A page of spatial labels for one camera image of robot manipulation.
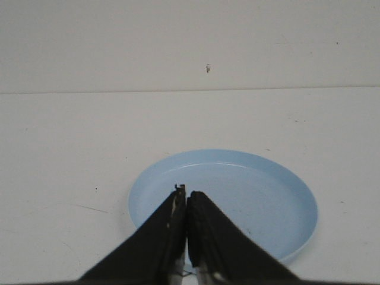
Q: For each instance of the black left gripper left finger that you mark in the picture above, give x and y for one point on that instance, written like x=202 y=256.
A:
x=155 y=252

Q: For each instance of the light blue round plate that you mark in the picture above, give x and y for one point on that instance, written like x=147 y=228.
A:
x=266 y=201

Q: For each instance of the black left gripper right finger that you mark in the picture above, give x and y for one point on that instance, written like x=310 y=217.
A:
x=219 y=251

